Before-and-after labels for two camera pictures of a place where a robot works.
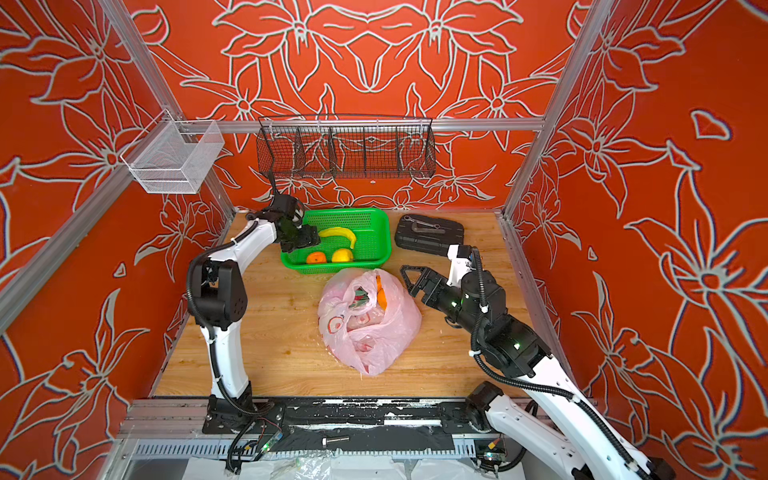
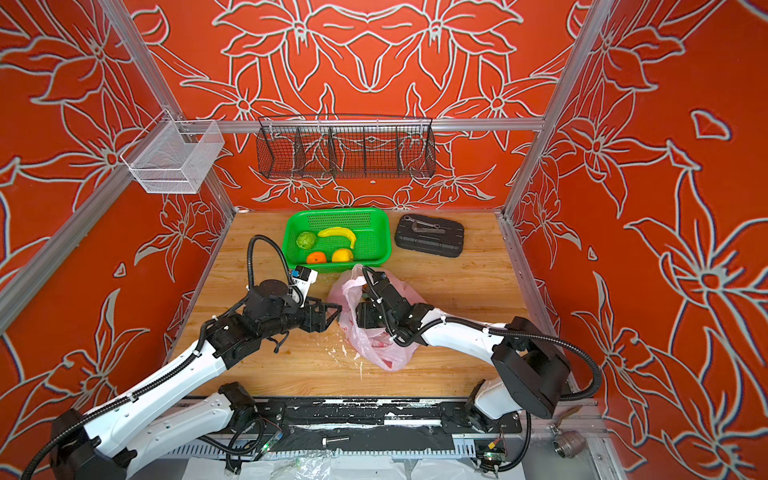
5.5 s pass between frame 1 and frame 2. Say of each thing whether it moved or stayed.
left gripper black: moved
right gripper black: moved
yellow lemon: stayed
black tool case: stayed
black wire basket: stayed
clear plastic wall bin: stayed
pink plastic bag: moved
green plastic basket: stayed
